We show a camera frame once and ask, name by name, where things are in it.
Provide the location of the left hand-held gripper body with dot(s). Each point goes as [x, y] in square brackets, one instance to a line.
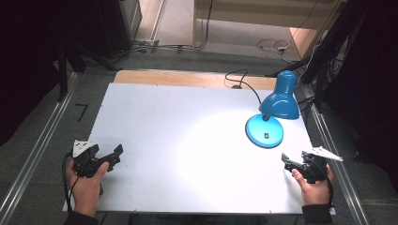
[84, 162]

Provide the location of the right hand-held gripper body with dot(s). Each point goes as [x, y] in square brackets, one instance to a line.
[316, 167]

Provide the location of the person's right hand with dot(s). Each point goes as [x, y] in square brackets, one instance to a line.
[316, 192]

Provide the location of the person's left hand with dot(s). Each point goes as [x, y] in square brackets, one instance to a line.
[86, 190]

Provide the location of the blue desk lamp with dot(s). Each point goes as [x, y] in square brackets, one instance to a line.
[280, 103]

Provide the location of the black metal stand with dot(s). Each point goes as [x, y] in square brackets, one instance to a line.
[62, 72]

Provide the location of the grey power strip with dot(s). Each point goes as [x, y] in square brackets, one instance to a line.
[147, 42]

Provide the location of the dark cabinet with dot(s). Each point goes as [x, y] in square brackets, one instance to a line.
[120, 25]

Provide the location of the aluminium floor rail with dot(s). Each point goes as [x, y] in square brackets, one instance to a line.
[338, 175]
[40, 140]

